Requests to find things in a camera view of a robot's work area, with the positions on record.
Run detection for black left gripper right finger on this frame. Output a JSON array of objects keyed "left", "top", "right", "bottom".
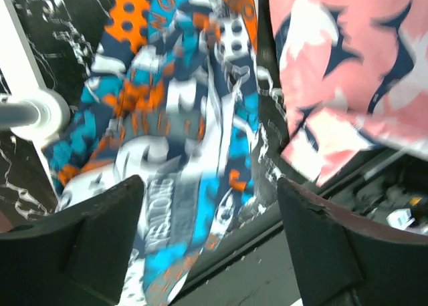
[{"left": 278, "top": 177, "right": 427, "bottom": 305}]

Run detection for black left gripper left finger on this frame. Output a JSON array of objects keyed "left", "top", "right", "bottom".
[{"left": 1, "top": 176, "right": 144, "bottom": 305}]

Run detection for blue orange patterned shorts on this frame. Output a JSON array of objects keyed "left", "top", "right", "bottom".
[{"left": 43, "top": 0, "right": 259, "bottom": 305}]

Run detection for pink patterned shorts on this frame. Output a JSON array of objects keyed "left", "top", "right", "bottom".
[{"left": 269, "top": 0, "right": 427, "bottom": 185}]

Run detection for silver clothes rack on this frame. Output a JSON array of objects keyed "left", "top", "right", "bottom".
[{"left": 1, "top": 0, "right": 70, "bottom": 205}]

